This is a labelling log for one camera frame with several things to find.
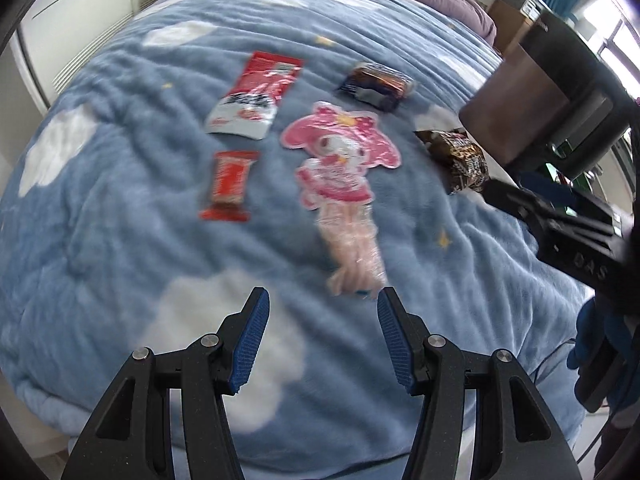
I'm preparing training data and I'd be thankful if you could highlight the red and white snack pouch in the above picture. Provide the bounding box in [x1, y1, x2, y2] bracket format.
[204, 51, 305, 139]

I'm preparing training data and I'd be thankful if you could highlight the dark blue snack packet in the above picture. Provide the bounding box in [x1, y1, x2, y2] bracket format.
[335, 61, 417, 112]

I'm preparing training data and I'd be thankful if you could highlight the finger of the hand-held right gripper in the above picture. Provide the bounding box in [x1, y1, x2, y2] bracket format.
[481, 179, 615, 257]
[519, 170, 615, 224]

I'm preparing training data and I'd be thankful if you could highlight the person's right hand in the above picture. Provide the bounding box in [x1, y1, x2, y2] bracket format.
[567, 297, 607, 404]

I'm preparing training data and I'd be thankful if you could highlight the pink cartoon candy packet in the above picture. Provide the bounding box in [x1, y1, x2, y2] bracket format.
[280, 101, 403, 298]

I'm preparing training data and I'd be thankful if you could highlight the brown glossy box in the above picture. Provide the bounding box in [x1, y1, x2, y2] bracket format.
[459, 10, 633, 176]

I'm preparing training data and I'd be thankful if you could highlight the blue cloud print blanket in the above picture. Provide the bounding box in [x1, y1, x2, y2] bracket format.
[0, 0, 588, 456]

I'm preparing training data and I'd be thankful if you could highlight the small red snack bar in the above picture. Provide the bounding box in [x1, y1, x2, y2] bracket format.
[199, 150, 261, 223]

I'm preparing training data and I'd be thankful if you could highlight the white wardrobe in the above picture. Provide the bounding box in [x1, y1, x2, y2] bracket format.
[10, 0, 191, 106]

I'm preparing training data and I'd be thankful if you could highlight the brown patterned snack packet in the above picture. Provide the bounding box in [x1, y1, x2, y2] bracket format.
[414, 129, 493, 196]

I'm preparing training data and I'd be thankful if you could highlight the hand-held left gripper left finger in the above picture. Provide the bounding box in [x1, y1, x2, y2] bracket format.
[60, 286, 271, 480]

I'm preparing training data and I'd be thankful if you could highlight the cardboard box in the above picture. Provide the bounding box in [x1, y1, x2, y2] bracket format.
[487, 0, 540, 57]

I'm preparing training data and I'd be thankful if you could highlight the window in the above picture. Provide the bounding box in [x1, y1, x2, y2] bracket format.
[597, 5, 640, 106]

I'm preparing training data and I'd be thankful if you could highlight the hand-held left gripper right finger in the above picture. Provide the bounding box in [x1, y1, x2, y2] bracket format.
[376, 287, 583, 480]

